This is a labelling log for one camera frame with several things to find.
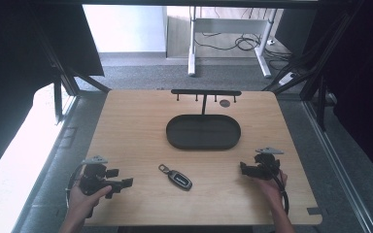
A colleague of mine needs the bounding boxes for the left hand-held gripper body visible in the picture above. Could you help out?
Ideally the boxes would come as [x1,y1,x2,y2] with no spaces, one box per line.
[78,155,124,200]

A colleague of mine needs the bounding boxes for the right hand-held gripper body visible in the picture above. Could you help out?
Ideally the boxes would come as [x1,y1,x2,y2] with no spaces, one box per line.
[253,147,286,182]

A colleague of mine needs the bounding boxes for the person's right hand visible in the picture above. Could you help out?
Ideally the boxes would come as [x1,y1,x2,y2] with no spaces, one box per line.
[253,170,288,209]

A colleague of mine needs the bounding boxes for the person's left hand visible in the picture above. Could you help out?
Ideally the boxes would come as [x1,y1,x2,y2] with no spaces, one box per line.
[67,176,113,221]

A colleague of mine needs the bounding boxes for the grey floor socket cover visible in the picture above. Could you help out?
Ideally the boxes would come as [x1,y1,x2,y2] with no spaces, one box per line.
[58,126,79,150]

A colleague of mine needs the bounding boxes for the black car key fob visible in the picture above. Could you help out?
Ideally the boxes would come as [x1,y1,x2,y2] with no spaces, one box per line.
[157,163,193,192]

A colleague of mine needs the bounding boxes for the black tray with hook stand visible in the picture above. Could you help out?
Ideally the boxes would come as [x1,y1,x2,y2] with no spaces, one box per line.
[165,88,243,151]

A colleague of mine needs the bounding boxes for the white power strip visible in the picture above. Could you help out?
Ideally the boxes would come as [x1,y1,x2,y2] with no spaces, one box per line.
[278,71,297,86]

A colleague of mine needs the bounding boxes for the dark curtain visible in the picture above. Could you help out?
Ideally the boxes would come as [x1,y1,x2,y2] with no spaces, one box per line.
[0,0,105,186]
[317,0,373,181]

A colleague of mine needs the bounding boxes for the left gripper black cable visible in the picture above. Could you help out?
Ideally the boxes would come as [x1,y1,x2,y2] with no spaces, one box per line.
[64,162,85,209]

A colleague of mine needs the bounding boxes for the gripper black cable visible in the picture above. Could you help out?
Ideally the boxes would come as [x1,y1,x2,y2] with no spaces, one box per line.
[64,162,85,209]
[262,160,290,216]

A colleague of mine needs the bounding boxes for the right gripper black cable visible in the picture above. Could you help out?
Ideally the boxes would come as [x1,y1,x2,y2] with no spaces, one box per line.
[262,160,290,216]

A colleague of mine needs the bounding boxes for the aluminium floor rail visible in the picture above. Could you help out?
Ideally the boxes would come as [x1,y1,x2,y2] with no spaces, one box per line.
[302,100,373,233]

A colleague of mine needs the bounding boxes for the black metal frame strut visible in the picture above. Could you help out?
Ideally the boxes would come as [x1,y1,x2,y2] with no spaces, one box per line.
[33,30,112,125]
[262,0,365,132]

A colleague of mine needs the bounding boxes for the black floor cables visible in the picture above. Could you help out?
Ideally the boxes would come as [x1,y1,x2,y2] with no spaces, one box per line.
[195,31,293,71]

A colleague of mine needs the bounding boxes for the white desk frame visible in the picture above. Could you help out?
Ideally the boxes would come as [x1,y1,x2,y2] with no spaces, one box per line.
[187,6,278,79]

